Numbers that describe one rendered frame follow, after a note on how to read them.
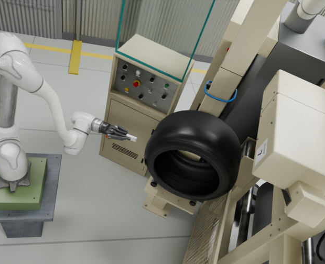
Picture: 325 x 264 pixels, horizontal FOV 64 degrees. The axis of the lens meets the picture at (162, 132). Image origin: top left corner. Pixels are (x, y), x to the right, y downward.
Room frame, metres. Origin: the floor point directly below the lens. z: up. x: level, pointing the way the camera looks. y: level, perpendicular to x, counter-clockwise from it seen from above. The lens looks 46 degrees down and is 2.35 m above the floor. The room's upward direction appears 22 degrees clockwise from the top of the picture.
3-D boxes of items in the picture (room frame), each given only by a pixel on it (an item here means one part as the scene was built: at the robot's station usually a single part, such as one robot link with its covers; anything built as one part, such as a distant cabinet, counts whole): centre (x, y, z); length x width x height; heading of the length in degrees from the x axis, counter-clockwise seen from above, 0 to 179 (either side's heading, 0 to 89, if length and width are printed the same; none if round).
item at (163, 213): (1.36, -0.23, 0.01); 0.27 x 0.27 x 0.02; 85
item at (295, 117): (0.96, -0.52, 1.71); 0.61 x 0.25 x 0.15; 175
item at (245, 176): (1.29, -0.63, 1.05); 0.20 x 0.15 x 0.30; 175
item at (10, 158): (0.73, 0.77, 0.92); 0.18 x 0.16 x 0.22; 49
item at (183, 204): (1.11, -0.23, 0.80); 0.37 x 0.36 x 0.02; 85
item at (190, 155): (1.28, -0.24, 0.90); 0.40 x 0.03 x 0.10; 85
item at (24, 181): (0.70, 0.75, 0.78); 0.22 x 0.18 x 0.06; 32
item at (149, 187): (1.12, -0.09, 0.84); 0.36 x 0.09 x 0.06; 175
